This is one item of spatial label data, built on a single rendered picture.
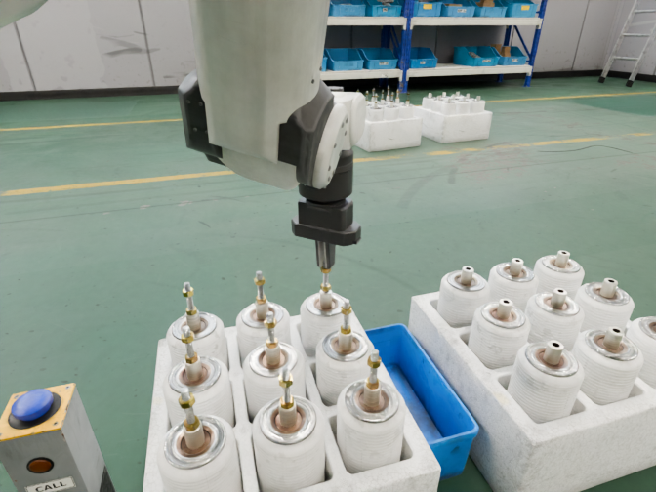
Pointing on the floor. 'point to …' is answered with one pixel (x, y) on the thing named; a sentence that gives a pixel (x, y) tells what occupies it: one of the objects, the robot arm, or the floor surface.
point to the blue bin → (427, 397)
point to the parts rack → (436, 63)
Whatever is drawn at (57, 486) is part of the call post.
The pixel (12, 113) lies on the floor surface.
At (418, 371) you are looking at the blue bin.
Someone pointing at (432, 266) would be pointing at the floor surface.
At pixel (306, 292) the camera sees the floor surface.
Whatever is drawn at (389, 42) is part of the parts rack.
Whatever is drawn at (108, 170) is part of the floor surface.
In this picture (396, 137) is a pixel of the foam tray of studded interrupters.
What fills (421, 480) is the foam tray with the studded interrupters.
